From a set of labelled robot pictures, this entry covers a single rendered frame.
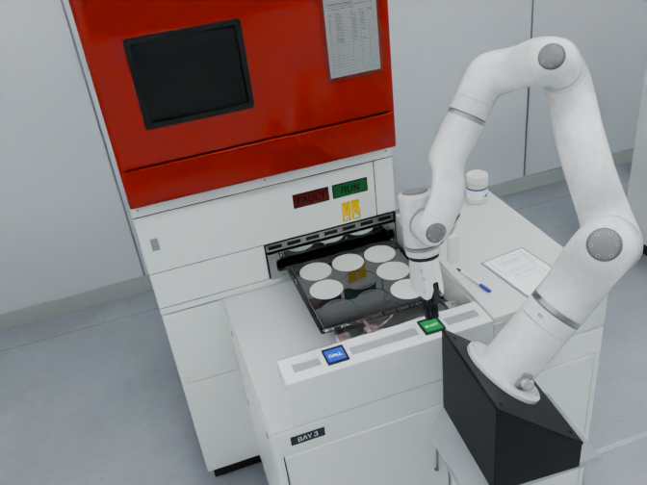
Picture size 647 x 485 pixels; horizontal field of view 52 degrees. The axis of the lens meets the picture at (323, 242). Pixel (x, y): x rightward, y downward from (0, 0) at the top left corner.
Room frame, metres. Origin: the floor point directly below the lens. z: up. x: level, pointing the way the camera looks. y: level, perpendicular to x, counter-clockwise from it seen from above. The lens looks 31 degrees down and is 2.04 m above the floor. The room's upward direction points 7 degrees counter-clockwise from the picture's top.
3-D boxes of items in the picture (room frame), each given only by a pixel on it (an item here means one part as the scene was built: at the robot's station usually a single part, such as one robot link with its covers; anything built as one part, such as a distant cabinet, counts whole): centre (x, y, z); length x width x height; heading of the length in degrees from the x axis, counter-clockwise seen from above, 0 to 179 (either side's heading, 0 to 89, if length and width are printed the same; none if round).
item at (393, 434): (1.57, -0.20, 0.41); 0.97 x 0.64 x 0.82; 105
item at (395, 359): (1.29, -0.12, 0.89); 0.55 x 0.09 x 0.14; 105
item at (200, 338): (2.15, 0.23, 0.41); 0.82 x 0.71 x 0.82; 105
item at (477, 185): (1.94, -0.53, 1.01); 0.07 x 0.07 x 0.10
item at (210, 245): (1.82, 0.15, 1.02); 0.82 x 0.03 x 0.40; 105
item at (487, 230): (1.66, -0.49, 0.89); 0.62 x 0.35 x 0.14; 15
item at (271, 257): (1.85, -0.03, 0.89); 0.44 x 0.02 x 0.10; 105
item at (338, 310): (1.65, -0.10, 0.90); 0.34 x 0.34 x 0.01; 14
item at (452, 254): (1.61, -0.36, 1.03); 0.06 x 0.04 x 0.13; 15
